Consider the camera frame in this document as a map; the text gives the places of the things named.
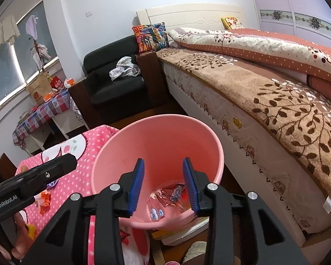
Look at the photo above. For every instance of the orange white crumpled wrapper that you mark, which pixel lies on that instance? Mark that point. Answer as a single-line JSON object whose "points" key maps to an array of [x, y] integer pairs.
{"points": [[45, 198]]}

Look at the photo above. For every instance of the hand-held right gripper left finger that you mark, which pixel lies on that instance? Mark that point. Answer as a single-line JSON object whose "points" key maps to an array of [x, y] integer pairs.
{"points": [[135, 187]]}

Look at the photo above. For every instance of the crumpled white grey cloth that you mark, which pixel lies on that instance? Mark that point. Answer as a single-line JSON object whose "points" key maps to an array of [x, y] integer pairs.
{"points": [[124, 69]]}

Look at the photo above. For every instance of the stack of books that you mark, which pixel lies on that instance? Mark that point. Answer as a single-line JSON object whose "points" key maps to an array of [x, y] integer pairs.
{"points": [[179, 233]]}

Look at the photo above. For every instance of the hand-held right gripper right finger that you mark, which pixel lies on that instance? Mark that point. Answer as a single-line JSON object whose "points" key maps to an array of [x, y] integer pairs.
{"points": [[190, 187]]}

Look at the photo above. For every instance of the white wall socket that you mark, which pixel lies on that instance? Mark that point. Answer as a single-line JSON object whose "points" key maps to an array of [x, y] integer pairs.
{"points": [[88, 13]]}

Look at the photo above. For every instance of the black armchair with wooden arms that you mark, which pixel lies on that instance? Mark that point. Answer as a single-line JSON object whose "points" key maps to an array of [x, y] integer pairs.
{"points": [[113, 93]]}

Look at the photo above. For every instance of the orange floral quilt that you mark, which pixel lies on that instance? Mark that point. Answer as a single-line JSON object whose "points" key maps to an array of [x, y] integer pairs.
{"points": [[251, 44]]}

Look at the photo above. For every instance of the cream hanging towel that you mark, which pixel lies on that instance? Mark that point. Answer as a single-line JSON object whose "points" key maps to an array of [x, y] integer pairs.
{"points": [[2, 33]]}

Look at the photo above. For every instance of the plaid tablecloth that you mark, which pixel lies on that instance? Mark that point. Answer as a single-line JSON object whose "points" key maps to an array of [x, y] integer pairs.
{"points": [[41, 113]]}

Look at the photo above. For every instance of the white clothes on rack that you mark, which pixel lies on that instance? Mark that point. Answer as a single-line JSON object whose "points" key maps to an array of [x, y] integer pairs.
{"points": [[41, 53]]}

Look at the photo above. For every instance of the white bed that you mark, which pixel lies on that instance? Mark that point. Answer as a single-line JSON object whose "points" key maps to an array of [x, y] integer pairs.
{"points": [[237, 143]]}

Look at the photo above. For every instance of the person's left hand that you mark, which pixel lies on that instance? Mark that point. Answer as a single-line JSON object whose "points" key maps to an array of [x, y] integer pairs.
{"points": [[22, 237]]}

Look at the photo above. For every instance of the white patterned bag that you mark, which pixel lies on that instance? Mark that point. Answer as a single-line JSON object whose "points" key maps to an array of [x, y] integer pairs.
{"points": [[75, 110]]}

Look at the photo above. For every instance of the pale purple hanging cloth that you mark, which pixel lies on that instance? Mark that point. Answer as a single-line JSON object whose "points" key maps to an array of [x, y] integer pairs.
{"points": [[32, 27]]}

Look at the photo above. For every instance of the wooden coat rack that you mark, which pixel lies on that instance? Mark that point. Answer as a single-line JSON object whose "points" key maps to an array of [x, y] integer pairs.
{"points": [[40, 63]]}

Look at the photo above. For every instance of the clear printed plastic wrapper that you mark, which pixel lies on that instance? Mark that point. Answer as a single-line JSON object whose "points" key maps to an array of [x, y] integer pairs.
{"points": [[168, 198]]}

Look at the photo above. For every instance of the window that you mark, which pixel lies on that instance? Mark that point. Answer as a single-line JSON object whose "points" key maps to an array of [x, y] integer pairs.
{"points": [[5, 74]]}

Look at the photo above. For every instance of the pink polka dot blanket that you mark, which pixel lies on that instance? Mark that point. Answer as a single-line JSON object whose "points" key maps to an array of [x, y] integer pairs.
{"points": [[93, 143]]}

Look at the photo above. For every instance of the yellow floral pillow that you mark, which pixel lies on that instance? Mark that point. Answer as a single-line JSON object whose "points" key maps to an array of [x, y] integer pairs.
{"points": [[231, 22]]}

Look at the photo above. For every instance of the colourful patterned pillow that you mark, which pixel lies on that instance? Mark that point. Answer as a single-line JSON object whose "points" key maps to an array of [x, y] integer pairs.
{"points": [[150, 37]]}

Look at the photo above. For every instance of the pink plastic bucket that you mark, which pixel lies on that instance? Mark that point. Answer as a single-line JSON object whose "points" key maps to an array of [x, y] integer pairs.
{"points": [[160, 143]]}

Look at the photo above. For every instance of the orange white box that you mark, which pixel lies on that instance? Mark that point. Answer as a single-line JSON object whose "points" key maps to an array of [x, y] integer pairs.
{"points": [[69, 82]]}

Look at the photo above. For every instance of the red box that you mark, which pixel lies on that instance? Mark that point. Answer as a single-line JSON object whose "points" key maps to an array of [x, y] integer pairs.
{"points": [[56, 82]]}

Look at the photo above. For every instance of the brown paper bag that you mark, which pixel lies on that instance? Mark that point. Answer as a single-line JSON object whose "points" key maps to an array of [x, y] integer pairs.
{"points": [[40, 88]]}

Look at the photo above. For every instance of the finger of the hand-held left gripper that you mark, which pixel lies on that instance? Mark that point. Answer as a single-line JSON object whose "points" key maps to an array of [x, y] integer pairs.
{"points": [[52, 168]]}

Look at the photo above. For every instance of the white wardrobe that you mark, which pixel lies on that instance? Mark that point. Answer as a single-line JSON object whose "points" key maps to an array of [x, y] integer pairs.
{"points": [[292, 0]]}

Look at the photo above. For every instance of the white desk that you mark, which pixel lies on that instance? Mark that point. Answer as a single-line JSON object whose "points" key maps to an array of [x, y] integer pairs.
{"points": [[63, 121]]}

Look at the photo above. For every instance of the brown leaf pattern blanket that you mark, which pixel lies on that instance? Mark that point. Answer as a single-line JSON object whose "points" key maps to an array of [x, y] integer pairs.
{"points": [[278, 102]]}

